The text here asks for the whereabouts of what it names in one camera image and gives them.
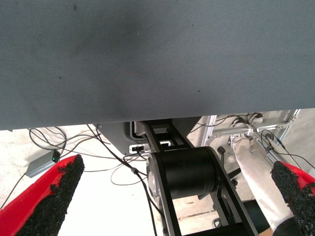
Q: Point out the grey box with green light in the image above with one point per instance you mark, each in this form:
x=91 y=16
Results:
x=39 y=167

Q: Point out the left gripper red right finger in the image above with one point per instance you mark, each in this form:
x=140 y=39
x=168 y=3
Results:
x=299 y=196

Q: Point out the aluminium profile frame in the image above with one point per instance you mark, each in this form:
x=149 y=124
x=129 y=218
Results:
x=209 y=127

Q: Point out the dark grey table cloth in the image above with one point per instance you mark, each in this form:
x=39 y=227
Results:
x=147 y=49

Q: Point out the grey robot chassis plate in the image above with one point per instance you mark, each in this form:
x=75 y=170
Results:
x=118 y=140

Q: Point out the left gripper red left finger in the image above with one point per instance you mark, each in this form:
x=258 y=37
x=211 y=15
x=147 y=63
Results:
x=37 y=209

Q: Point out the black robot torso frame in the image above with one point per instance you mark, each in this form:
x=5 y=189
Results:
x=189 y=172

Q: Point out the person's leg in beige trousers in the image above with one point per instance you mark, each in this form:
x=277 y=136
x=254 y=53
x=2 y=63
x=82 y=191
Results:
x=258 y=177

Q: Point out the black office chair base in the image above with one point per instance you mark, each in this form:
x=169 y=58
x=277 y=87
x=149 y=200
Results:
x=220 y=150

